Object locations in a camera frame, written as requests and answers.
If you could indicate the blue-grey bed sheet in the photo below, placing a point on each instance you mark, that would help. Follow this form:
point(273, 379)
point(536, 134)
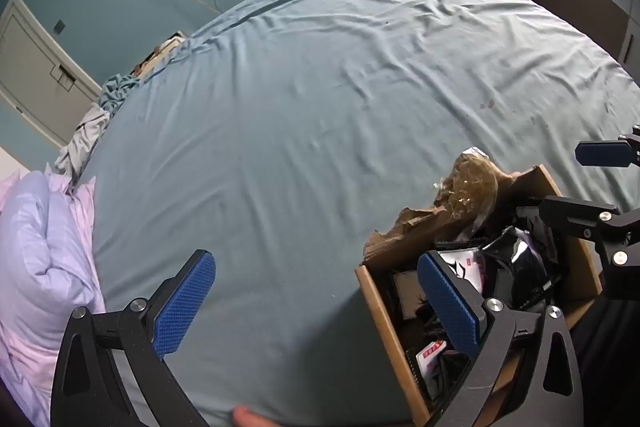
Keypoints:
point(300, 132)

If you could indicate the pile of black snack packets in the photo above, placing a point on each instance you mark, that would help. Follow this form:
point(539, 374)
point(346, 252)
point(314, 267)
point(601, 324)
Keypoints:
point(515, 252)

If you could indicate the person's left hand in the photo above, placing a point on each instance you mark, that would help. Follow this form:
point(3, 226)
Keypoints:
point(250, 418)

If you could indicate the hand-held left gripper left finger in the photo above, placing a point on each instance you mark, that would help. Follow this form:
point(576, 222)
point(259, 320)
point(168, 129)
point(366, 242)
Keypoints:
point(185, 302)

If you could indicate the teal crumpled cloth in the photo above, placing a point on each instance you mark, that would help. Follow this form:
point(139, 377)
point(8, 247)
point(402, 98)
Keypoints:
point(117, 92)

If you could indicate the pale panel door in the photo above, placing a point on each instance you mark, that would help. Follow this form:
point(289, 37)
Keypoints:
point(35, 67)

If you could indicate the dark clothing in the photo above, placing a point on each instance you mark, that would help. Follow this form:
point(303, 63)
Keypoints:
point(610, 357)

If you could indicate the brown cardboard box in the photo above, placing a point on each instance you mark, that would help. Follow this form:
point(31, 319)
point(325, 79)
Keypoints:
point(385, 302)

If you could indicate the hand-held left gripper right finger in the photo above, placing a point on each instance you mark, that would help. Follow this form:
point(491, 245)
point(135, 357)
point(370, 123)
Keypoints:
point(450, 307)

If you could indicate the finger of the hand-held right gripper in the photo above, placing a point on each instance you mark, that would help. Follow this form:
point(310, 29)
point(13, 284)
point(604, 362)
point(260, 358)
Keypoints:
point(575, 212)
point(602, 153)

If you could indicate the clear plastic bag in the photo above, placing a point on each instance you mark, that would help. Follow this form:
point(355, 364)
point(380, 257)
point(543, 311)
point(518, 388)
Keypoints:
point(467, 187)

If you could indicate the lilac duvet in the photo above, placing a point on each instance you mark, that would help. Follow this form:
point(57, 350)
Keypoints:
point(45, 257)

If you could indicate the grey crumpled cloth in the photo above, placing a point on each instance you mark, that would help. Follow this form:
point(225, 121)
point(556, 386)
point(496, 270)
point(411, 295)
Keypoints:
point(87, 137)

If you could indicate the dark wall switch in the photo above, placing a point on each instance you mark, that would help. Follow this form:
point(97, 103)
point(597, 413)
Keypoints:
point(59, 27)

